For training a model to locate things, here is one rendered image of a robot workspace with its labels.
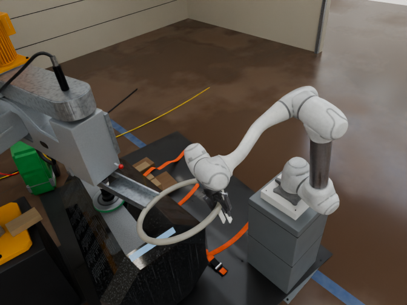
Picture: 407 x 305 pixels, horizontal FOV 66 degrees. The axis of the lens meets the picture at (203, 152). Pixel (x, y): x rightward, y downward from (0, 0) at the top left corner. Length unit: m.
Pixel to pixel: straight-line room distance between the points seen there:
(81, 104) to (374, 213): 2.71
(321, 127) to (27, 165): 3.01
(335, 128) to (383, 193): 2.24
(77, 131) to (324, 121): 1.20
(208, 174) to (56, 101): 0.86
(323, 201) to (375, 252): 1.31
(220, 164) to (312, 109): 0.49
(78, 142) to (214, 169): 0.83
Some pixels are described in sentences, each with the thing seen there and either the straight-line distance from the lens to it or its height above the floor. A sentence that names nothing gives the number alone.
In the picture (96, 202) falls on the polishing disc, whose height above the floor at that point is 0.88.
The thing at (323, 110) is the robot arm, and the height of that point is 1.67.
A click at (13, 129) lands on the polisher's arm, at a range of 2.31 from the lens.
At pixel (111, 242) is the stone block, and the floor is 0.79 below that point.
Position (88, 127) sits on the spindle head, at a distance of 1.78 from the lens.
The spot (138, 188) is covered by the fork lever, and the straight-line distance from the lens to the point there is 1.94.
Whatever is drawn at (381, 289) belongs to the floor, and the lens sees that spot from 2.92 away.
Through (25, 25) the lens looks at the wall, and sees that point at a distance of 6.83.
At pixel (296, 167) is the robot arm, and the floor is 1.12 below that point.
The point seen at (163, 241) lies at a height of 1.22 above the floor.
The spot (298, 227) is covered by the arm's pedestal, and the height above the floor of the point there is 0.80.
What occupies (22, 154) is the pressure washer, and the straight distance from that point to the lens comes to 3.69.
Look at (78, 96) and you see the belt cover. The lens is 1.67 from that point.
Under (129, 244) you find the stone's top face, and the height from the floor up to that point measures 0.83.
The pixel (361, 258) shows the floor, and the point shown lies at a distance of 3.02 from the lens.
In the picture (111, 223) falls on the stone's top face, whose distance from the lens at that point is 2.15.
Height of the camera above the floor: 2.41
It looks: 40 degrees down
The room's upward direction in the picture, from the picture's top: 6 degrees counter-clockwise
